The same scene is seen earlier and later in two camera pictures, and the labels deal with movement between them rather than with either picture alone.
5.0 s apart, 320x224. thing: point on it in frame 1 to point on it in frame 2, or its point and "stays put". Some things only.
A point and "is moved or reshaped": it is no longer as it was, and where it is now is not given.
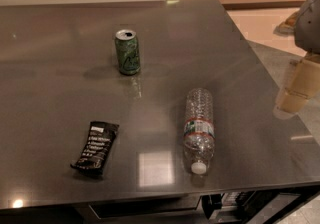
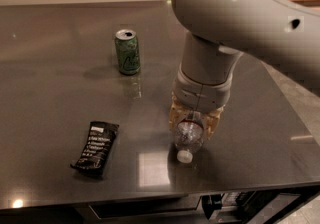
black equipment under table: (256, 207) stays put
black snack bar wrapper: (100, 140) stays put
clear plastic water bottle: (199, 129) is moved or reshaped
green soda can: (128, 51) stays put
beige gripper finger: (304, 84) to (199, 97)
